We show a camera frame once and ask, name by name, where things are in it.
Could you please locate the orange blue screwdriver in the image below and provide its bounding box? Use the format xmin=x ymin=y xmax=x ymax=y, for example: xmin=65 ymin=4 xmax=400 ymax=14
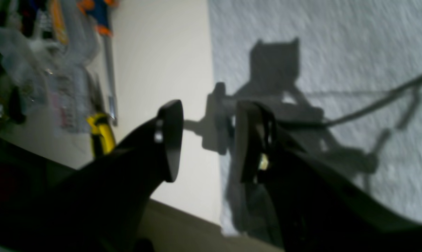
xmin=77 ymin=0 xmax=118 ymax=126

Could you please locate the grey T-shirt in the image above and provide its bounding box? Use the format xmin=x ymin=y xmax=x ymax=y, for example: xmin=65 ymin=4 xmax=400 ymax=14
xmin=209 ymin=0 xmax=422 ymax=238

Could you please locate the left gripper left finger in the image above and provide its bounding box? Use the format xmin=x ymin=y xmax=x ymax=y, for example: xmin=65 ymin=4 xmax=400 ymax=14
xmin=0 ymin=99 xmax=184 ymax=252

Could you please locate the clear plastic bag clutter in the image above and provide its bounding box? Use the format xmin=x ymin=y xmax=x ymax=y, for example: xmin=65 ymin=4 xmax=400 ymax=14
xmin=0 ymin=0 xmax=98 ymax=134

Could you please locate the yellow black tool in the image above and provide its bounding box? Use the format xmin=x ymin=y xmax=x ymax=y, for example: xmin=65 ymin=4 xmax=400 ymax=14
xmin=87 ymin=113 xmax=116 ymax=159

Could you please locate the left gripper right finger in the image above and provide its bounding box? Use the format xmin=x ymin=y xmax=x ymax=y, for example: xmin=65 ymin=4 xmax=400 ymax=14
xmin=235 ymin=101 xmax=422 ymax=252

